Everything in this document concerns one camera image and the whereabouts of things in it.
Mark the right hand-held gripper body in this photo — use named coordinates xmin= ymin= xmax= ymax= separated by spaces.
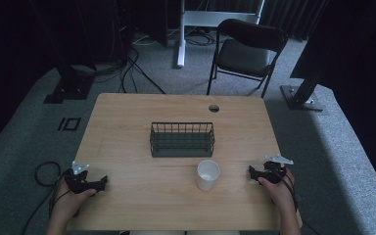
xmin=259 ymin=154 xmax=295 ymax=185

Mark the black stand with base plate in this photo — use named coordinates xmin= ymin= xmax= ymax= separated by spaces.
xmin=279 ymin=70 xmax=326 ymax=113
xmin=28 ymin=0 xmax=96 ymax=105

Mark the person's left hand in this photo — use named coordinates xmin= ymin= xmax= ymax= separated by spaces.
xmin=56 ymin=180 xmax=97 ymax=215

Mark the dark curtain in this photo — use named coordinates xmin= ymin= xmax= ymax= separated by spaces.
xmin=258 ymin=0 xmax=331 ymax=42

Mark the person's right hand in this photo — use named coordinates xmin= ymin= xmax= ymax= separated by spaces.
xmin=257 ymin=168 xmax=297 ymax=207

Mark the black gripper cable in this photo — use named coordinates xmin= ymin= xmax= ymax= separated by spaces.
xmin=21 ymin=161 xmax=74 ymax=235
xmin=272 ymin=163 xmax=321 ymax=235

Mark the white cup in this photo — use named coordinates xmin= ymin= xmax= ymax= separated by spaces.
xmin=195 ymin=159 xmax=221 ymax=192

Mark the black folding chair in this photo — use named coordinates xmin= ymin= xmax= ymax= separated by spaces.
xmin=206 ymin=18 xmax=289 ymax=99

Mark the black wire basket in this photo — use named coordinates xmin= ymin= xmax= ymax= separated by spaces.
xmin=149 ymin=121 xmax=216 ymax=159

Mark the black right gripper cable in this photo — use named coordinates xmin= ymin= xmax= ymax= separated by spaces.
xmin=272 ymin=163 xmax=321 ymax=235

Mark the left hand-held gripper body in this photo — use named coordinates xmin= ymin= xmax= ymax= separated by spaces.
xmin=63 ymin=161 xmax=96 ymax=195

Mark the black floor cable bundle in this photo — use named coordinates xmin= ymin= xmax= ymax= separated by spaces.
xmin=70 ymin=45 xmax=166 ymax=96

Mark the white metal desk frame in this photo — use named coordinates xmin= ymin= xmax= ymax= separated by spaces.
xmin=175 ymin=0 xmax=266 ymax=69

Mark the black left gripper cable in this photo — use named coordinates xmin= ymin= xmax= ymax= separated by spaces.
xmin=21 ymin=161 xmax=74 ymax=235

